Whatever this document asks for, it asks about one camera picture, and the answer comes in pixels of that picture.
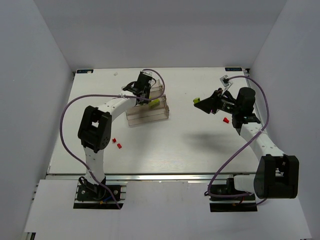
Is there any left blue table label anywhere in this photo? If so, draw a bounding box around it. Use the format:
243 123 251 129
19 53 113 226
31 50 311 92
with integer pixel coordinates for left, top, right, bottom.
76 69 94 74

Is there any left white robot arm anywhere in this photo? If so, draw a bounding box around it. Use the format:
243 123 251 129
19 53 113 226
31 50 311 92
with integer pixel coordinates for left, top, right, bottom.
77 71 153 186

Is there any clear tiered acrylic container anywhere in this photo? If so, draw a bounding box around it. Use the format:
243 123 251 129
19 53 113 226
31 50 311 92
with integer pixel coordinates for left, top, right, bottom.
125 78 169 127

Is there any green 2x4 lego brick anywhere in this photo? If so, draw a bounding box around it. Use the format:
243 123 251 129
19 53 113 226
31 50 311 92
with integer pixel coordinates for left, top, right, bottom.
148 99 161 109

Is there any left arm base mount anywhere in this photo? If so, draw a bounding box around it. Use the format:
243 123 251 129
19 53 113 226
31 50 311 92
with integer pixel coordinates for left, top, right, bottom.
73 176 126 210

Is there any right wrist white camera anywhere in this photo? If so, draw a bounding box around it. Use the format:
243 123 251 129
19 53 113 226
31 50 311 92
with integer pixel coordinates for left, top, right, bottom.
219 75 233 94

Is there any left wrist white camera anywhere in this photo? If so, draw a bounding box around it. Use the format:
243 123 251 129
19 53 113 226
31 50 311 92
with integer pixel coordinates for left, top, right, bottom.
141 70 153 78

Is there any wrist white camera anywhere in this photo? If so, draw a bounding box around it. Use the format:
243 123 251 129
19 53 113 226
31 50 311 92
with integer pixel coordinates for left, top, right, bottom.
219 75 233 94
141 70 153 78

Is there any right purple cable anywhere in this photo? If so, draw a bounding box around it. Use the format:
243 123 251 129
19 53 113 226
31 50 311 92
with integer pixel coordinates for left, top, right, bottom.
207 75 269 206

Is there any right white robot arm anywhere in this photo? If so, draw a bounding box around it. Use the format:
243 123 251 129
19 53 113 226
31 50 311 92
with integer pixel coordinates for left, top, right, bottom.
193 87 299 199

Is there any right blue table label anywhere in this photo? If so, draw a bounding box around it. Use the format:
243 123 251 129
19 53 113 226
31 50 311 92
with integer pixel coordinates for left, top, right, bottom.
224 67 243 72

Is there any blue table label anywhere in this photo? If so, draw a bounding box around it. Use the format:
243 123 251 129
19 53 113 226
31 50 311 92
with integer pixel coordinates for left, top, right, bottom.
224 67 243 72
76 69 94 74

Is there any red lego cone piece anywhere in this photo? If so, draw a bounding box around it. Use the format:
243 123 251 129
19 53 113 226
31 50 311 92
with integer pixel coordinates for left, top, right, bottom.
223 117 230 124

